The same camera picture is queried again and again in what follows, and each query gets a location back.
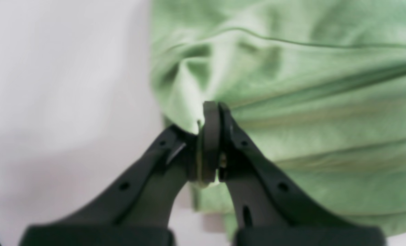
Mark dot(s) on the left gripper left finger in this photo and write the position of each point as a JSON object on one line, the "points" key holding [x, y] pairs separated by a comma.
{"points": [[135, 209]]}

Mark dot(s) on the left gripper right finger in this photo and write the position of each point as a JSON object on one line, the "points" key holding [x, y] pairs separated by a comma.
{"points": [[271, 210]]}

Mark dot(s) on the green polo shirt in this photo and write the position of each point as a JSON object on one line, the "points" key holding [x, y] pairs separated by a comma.
{"points": [[318, 85]]}

